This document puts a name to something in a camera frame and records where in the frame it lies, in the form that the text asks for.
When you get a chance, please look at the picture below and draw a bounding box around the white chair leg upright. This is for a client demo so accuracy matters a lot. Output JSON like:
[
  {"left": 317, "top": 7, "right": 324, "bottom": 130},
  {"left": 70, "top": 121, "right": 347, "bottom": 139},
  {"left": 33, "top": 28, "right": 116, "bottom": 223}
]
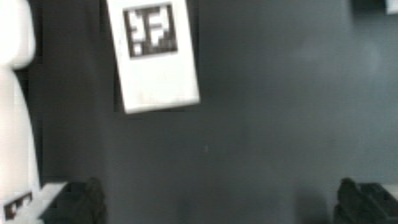
[{"left": 351, "top": 0, "right": 398, "bottom": 15}]

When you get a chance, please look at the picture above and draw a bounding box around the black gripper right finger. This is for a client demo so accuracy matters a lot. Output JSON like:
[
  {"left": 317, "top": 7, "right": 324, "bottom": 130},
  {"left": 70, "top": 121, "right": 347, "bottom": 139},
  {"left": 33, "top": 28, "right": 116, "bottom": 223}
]
[{"left": 331, "top": 178, "right": 398, "bottom": 224}]

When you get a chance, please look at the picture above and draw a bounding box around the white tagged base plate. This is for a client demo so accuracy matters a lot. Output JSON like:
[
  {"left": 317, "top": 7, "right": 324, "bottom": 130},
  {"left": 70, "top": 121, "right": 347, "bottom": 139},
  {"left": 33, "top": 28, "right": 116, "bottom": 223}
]
[{"left": 0, "top": 0, "right": 65, "bottom": 224}]

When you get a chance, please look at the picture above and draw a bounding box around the white chair leg with tag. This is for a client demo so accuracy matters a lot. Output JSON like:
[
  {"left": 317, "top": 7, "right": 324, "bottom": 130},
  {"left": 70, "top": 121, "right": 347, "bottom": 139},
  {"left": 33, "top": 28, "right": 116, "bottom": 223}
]
[{"left": 106, "top": 0, "right": 200, "bottom": 114}]

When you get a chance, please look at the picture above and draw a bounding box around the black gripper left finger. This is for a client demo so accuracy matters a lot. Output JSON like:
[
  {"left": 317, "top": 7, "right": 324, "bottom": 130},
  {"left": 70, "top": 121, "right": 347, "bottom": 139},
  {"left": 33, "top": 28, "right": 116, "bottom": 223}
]
[{"left": 38, "top": 178, "right": 106, "bottom": 224}]

